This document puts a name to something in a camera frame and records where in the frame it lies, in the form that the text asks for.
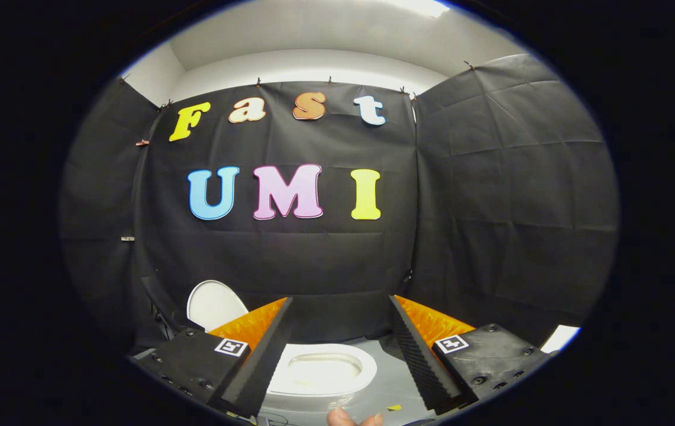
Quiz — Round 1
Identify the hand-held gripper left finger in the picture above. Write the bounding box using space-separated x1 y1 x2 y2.
135 297 294 421

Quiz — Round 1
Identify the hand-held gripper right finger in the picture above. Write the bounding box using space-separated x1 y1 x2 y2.
387 295 554 415

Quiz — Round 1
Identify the white toilet lid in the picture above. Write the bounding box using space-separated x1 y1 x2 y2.
186 280 250 333

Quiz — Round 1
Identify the white toilet bowl with seat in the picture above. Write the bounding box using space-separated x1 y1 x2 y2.
265 343 379 410

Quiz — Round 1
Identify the black backdrop cloth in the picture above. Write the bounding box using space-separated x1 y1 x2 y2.
59 53 619 351

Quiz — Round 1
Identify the white panel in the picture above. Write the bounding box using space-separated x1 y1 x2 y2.
540 324 582 354

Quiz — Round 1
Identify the ceiling light panel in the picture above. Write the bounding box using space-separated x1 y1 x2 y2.
393 0 451 18

